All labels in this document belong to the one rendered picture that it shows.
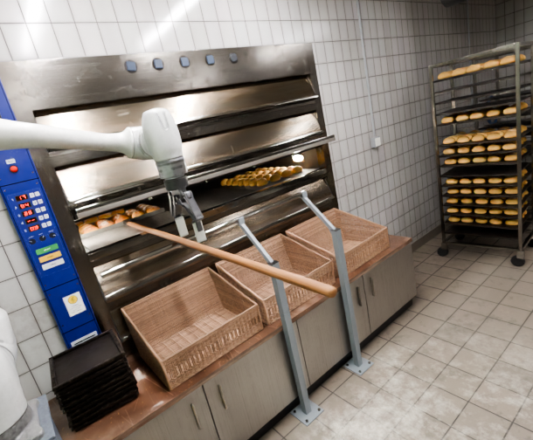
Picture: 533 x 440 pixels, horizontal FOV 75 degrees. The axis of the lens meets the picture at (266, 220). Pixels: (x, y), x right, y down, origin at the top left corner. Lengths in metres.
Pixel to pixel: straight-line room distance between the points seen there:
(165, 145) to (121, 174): 0.90
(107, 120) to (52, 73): 0.29
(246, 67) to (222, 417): 2.01
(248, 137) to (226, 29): 0.65
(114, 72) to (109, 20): 0.24
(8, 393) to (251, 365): 1.11
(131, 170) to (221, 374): 1.14
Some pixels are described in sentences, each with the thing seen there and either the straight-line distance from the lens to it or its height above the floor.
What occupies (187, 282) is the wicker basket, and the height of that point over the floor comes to 0.82.
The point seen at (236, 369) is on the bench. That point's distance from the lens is 1.85.
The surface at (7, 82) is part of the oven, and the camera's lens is 1.95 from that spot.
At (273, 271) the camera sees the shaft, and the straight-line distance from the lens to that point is 1.03.
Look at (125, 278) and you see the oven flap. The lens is 2.03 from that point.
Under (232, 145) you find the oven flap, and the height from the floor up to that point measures 1.53.
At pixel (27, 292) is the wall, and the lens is 1.97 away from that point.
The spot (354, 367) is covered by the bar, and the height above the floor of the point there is 0.01.
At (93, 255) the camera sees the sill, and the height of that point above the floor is 1.17.
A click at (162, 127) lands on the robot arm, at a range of 1.10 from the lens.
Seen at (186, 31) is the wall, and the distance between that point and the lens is 2.26.
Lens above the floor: 1.62
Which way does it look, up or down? 15 degrees down
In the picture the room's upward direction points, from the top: 13 degrees counter-clockwise
